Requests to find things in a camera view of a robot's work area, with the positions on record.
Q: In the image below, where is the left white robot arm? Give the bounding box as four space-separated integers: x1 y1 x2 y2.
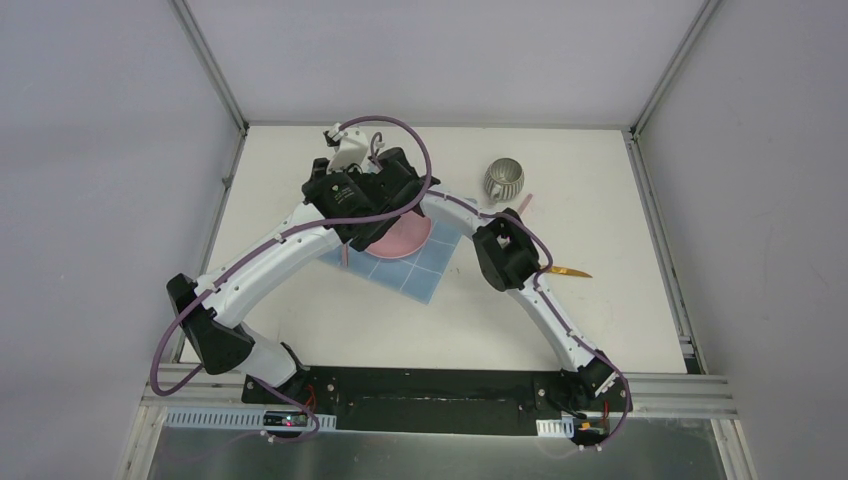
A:
166 149 425 405

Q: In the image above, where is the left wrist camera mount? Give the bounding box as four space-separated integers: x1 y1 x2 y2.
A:
324 123 370 172

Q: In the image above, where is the blue checked cloth napkin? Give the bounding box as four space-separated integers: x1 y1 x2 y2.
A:
319 217 463 304

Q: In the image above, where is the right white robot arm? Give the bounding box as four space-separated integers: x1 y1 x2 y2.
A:
418 185 622 410

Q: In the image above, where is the grey ribbed mug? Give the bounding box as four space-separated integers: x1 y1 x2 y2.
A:
483 158 525 203

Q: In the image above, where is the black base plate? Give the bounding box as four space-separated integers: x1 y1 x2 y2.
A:
281 366 631 437

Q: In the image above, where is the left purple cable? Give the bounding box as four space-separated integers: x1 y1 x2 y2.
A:
150 115 435 444

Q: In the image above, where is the gold table knife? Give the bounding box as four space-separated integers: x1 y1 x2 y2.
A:
539 266 592 278

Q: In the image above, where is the pink handled spoon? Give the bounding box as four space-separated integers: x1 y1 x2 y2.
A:
517 194 534 215

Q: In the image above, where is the pink plate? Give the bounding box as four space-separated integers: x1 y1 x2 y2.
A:
366 212 433 260

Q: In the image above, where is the aluminium frame rail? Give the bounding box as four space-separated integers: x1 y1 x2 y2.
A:
119 364 757 479

